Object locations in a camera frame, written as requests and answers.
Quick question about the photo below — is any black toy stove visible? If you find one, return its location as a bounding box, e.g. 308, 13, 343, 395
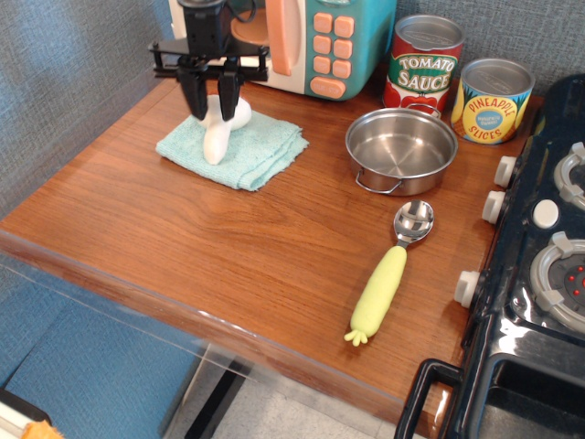
395, 74, 584, 438

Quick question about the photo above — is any white plush mushroom toy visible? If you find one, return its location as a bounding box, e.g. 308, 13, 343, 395
199, 94, 252, 166

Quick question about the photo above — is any pineapple slices can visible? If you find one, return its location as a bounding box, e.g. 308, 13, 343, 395
451, 58, 535, 145

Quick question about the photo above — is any teal toy microwave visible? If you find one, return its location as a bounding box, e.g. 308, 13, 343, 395
169, 0, 396, 101

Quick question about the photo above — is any light teal folded cloth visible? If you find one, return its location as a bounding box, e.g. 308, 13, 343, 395
156, 112, 309, 191

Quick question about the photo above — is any small stainless steel pot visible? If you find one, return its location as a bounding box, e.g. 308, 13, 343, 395
346, 108, 458, 197

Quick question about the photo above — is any tomato sauce can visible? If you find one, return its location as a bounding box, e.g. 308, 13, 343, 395
383, 15, 465, 116

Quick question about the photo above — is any spoon with yellow handle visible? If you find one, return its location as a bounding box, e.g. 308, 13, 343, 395
344, 199, 434, 347

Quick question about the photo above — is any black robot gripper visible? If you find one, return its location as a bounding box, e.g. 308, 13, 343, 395
149, 1, 269, 122

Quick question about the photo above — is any orange and black corner object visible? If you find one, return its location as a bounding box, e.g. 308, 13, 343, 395
1, 389, 63, 439

